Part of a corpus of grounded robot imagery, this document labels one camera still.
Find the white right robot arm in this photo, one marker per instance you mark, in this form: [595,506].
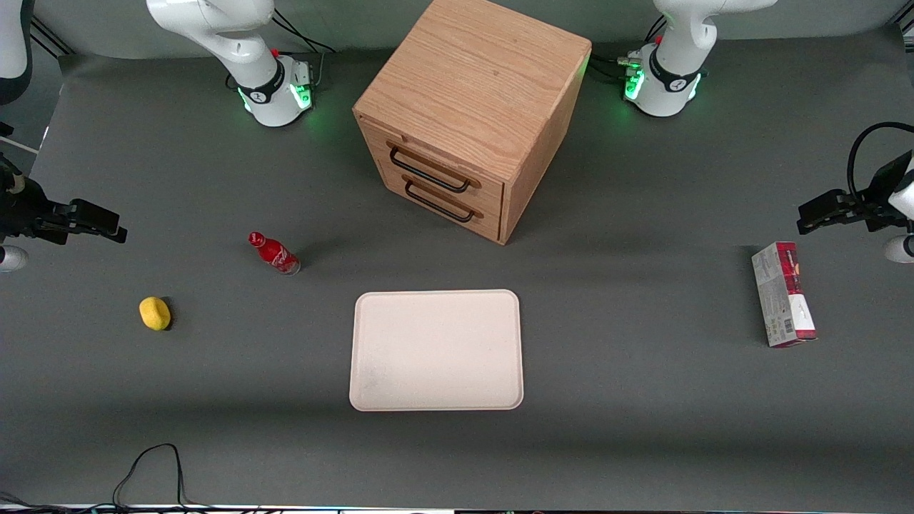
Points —
[243,43]

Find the beige plastic tray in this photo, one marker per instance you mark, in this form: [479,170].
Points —
[435,350]

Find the oak wooden drawer cabinet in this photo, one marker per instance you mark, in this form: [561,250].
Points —
[471,78]

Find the yellow lemon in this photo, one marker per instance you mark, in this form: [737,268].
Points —
[155,313]

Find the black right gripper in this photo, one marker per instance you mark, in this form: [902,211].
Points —
[28,214]

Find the dark grey table mat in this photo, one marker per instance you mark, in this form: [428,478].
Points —
[643,442]

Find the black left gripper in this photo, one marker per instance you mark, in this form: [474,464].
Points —
[872,207]

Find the red and white carton box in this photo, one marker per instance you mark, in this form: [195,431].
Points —
[782,300]

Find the red cola bottle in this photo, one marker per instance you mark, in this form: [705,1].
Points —
[273,253]

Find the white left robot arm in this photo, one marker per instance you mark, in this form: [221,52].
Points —
[671,86]

